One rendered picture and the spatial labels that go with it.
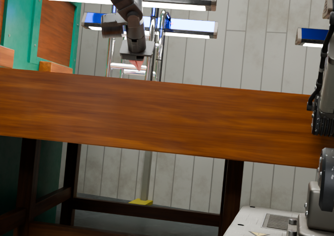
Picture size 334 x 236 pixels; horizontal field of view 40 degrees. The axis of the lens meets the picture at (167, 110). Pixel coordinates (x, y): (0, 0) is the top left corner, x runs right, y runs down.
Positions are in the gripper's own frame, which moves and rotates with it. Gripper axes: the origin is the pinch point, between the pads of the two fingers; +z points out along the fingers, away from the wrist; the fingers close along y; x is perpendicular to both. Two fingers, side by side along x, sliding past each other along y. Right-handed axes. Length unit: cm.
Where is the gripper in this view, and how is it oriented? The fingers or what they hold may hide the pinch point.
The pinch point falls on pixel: (139, 68)
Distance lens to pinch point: 152.9
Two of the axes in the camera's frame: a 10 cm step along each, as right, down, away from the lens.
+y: -9.9, -0.8, 1.1
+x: -1.4, 7.5, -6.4
